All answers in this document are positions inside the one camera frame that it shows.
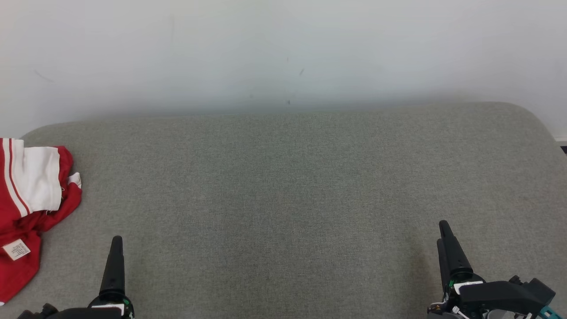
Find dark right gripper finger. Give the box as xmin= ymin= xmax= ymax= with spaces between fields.
xmin=439 ymin=220 xmax=474 ymax=280
xmin=437 ymin=239 xmax=450 ymax=291

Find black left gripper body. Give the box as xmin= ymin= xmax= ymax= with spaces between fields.
xmin=55 ymin=292 xmax=135 ymax=319

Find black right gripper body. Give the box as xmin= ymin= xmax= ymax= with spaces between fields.
xmin=427 ymin=272 xmax=539 ymax=319

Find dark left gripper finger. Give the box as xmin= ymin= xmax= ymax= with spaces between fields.
xmin=99 ymin=236 xmax=126 ymax=300

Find red garment with white panel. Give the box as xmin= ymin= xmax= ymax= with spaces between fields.
xmin=0 ymin=137 xmax=62 ymax=306

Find grey fabric sofa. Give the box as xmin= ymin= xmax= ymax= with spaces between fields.
xmin=0 ymin=102 xmax=567 ymax=319

